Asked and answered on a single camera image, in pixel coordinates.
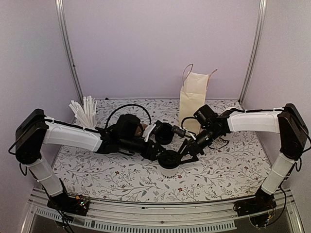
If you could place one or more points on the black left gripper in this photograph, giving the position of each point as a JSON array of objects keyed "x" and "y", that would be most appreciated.
[{"x": 152, "y": 155}]

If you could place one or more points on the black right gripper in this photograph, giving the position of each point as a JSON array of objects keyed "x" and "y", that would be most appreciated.
[{"x": 192, "y": 145}]

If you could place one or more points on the black plastic cup lid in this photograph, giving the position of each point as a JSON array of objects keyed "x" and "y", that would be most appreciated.
[{"x": 169, "y": 161}]

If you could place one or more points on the white paper coffee cup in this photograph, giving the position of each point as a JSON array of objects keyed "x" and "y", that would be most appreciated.
[{"x": 168, "y": 172}]

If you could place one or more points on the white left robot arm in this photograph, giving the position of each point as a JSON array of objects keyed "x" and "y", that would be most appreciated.
[{"x": 127, "y": 136}]

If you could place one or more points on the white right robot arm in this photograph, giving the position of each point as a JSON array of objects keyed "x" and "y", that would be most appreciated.
[{"x": 285, "y": 123}]

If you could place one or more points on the stack of black lids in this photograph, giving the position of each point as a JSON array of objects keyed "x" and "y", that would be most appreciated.
[{"x": 164, "y": 135}]

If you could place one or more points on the brown cardboard cup carrier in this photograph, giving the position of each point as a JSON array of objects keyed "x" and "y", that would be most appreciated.
[{"x": 140, "y": 129}]

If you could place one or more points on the floral patterned table mat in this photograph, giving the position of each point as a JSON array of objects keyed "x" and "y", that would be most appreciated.
[{"x": 224, "y": 171}]

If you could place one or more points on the cream paper bag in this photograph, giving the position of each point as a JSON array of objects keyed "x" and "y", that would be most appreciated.
[{"x": 192, "y": 97}]

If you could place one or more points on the cup of white straws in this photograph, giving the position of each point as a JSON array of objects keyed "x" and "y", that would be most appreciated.
[{"x": 85, "y": 113}]

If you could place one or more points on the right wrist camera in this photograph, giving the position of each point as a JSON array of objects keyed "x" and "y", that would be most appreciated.
[{"x": 183, "y": 132}]

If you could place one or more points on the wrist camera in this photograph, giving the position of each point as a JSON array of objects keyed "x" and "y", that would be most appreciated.
[
  {"x": 151, "y": 132},
  {"x": 183, "y": 132}
]

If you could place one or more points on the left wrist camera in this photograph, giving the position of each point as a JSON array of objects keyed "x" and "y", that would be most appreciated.
[{"x": 151, "y": 132}]

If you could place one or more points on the metal front rail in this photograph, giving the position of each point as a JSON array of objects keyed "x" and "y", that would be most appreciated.
[{"x": 108, "y": 216}]

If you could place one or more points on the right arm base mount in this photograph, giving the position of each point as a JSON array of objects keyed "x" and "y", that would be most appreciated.
[{"x": 261, "y": 202}]

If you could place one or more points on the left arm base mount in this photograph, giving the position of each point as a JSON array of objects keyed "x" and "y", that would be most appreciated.
[{"x": 77, "y": 205}]

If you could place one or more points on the right aluminium frame post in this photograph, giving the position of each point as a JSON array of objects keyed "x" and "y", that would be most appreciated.
[{"x": 254, "y": 50}]

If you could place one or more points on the aluminium frame post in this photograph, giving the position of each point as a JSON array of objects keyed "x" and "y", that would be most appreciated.
[
  {"x": 65, "y": 37},
  {"x": 254, "y": 50}
]

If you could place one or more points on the left aluminium frame post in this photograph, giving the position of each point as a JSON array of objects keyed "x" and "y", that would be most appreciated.
[{"x": 65, "y": 37}]

